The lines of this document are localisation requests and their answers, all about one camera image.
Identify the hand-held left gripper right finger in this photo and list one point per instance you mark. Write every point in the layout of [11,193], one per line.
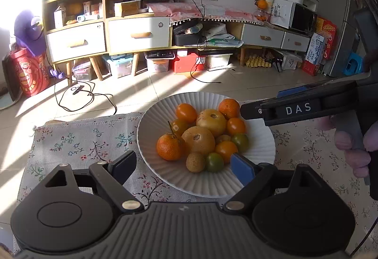
[242,169]

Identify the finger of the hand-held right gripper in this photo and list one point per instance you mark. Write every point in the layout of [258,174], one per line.
[251,111]
[293,91]

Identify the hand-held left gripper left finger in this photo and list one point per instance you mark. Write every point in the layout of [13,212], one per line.
[124,166]

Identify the small smooth orange citrus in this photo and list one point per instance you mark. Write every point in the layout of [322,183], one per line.
[236,126]
[186,112]

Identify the orange small tomato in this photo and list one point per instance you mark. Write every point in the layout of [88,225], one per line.
[226,151]

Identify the green small tomato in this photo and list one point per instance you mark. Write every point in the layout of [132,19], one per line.
[214,162]

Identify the small brown longan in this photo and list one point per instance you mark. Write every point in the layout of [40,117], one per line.
[195,162]
[223,138]

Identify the large pale yellow orange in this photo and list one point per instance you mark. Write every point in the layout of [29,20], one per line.
[211,122]

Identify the bumpy mandarin with stem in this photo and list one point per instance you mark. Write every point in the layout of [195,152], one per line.
[169,146]

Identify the large deep yellow orange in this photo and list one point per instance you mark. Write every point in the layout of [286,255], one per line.
[198,139]

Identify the white ribbed plate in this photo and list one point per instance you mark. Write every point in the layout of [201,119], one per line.
[159,117]

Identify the person's right hand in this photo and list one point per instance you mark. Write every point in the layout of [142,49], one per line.
[358,164]

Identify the flat red box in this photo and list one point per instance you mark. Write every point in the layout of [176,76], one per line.
[310,68]

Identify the white printed carton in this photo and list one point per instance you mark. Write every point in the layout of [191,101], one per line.
[289,61]

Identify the blue plastic stool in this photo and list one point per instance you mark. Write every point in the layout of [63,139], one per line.
[353,64]

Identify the white and blue carton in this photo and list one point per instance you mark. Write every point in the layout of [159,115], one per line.
[314,50]

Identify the yellow egg tray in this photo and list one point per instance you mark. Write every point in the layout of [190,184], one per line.
[258,61]

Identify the small white drawer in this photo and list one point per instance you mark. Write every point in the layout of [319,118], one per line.
[295,42]
[262,37]

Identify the floral tablecloth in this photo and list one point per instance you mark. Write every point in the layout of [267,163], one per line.
[73,143]

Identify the white storage box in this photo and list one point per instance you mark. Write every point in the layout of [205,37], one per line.
[218,59]

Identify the red gift box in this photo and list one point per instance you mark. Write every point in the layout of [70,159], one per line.
[327,34]

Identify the white microwave oven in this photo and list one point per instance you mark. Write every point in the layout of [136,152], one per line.
[302,19]

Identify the red storage box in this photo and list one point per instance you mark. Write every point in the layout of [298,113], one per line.
[189,62]

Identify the dark grey panel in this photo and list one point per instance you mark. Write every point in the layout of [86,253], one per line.
[366,28]

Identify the white plastic bag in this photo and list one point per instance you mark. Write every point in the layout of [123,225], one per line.
[220,34]

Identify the glass jar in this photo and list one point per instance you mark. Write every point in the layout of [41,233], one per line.
[260,14]

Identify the wooden low cabinet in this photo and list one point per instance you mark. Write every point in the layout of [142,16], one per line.
[234,29]

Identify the grey refrigerator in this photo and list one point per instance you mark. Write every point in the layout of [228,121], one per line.
[336,16]

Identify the decorative orange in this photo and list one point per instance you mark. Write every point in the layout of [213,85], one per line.
[261,4]

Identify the black case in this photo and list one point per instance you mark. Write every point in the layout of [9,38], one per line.
[187,34]

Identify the blue-lidded clear storage box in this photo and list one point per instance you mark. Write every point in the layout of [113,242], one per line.
[119,65]

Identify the black-lidded clear storage box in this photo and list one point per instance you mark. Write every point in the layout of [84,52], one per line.
[159,61]

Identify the small clear storage box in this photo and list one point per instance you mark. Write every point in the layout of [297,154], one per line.
[82,70]

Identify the pink tasselled cloth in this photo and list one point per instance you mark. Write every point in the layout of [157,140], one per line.
[206,12]

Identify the small purple toy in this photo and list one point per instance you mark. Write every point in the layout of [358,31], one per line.
[57,73]

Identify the red printed bucket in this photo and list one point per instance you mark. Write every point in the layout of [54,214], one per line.
[29,75]

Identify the large white drawer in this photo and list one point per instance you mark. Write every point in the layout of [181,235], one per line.
[138,36]
[76,43]

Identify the round grey base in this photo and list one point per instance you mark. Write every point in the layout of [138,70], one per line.
[7,102]

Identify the black board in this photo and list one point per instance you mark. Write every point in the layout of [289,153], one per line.
[7,78]

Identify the small cardboard box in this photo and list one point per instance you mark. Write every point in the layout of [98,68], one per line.
[126,8]

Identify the white and red boxes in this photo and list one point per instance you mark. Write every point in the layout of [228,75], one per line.
[93,8]

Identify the white shelf carton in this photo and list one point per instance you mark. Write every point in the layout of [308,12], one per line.
[59,16]

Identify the purple plush toy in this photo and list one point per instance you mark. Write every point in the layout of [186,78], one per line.
[29,31]

